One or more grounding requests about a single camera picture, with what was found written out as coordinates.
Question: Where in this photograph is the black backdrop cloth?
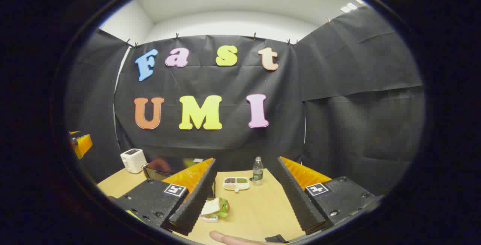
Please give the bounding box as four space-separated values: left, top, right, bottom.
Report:
65 6 426 197

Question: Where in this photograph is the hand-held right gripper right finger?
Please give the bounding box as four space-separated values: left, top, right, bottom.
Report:
276 156 384 236

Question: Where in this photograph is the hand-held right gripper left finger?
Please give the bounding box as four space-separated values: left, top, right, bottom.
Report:
112 157 218 237

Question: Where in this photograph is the sandwich with lettuce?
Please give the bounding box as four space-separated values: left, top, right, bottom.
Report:
201 197 230 218

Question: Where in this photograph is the white divided dish with grains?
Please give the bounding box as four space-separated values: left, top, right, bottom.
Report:
223 177 250 193

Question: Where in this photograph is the white toaster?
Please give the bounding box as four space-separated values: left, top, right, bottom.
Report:
120 148 147 174

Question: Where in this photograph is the clear water bottle green label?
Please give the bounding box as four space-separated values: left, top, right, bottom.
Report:
252 157 264 186

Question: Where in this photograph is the black electric oven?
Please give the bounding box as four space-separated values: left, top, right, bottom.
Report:
142 156 216 199

